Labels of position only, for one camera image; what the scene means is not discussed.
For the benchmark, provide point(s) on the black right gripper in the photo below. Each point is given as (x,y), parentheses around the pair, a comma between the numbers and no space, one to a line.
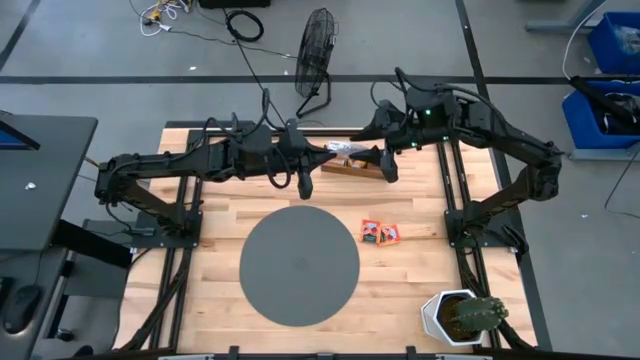
(392,135)

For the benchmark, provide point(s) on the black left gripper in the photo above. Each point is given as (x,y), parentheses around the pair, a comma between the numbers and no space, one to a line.
(292,150)

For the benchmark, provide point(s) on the yellow Ahmad tea packet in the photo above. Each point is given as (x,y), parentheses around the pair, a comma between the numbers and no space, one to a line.
(357,163)

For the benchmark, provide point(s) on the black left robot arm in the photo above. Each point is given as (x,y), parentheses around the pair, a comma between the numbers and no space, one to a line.
(165,162)

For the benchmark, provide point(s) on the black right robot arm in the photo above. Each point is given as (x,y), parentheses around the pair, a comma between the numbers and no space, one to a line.
(500,132)

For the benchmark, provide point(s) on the brown wooden tea organizer box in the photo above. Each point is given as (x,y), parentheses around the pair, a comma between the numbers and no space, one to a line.
(350,172)

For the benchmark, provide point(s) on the black floor fan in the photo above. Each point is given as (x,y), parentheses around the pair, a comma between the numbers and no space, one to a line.
(315,50)

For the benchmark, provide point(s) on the round grey woven placemat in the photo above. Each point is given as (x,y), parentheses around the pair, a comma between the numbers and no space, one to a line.
(300,280)

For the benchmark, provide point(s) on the black floor box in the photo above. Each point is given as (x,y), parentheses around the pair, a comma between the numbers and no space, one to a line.
(235,3)

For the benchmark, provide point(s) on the green cactus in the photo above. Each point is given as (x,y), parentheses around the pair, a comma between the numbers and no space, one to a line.
(477,315)

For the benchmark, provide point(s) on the blue plastic bin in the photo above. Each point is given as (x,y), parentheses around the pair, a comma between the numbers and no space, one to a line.
(607,50)
(582,125)

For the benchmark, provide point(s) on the grey metal desk foot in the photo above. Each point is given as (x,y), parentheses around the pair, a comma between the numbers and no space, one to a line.
(555,26)

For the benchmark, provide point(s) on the black folded equipment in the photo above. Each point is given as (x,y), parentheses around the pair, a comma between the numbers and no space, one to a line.
(595,97)

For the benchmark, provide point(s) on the black office desk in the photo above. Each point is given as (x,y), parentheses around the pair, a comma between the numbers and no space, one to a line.
(45,200)

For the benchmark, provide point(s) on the small white paper scrap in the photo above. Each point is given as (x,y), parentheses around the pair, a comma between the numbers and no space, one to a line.
(30,186)

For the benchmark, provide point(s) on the black desk monitor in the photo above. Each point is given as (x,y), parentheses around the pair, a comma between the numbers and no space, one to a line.
(12,140)

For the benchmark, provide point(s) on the black computer mouse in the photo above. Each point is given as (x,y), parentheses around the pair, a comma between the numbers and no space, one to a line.
(22,305)

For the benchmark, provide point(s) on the black metal table frame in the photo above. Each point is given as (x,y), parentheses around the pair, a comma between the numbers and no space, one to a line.
(176,320)

